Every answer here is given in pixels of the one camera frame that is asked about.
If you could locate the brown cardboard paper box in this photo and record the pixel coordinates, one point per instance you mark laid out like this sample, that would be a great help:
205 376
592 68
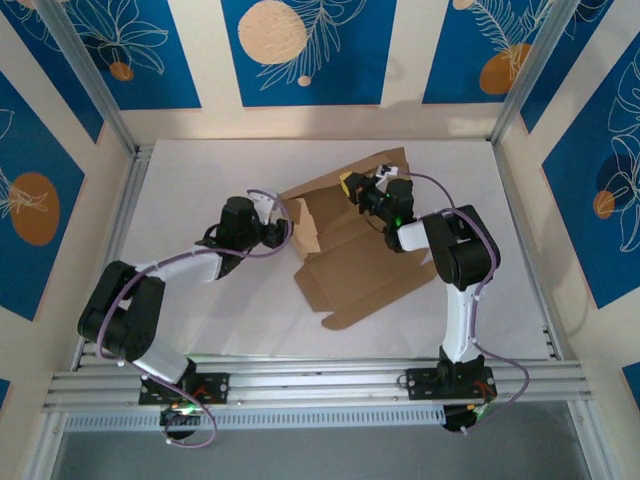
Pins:
350 260

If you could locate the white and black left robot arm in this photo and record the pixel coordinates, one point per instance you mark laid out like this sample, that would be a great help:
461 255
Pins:
175 265

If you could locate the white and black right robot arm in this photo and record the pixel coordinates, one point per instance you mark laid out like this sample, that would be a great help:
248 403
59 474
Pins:
460 245

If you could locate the aluminium side rail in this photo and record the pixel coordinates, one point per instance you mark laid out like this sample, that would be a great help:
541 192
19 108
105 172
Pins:
132 190
552 345

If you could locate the aluminium cross frame rails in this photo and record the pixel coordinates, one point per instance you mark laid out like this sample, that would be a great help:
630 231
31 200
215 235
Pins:
320 380

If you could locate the aluminium frame post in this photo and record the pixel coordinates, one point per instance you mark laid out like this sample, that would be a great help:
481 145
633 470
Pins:
85 75
530 70

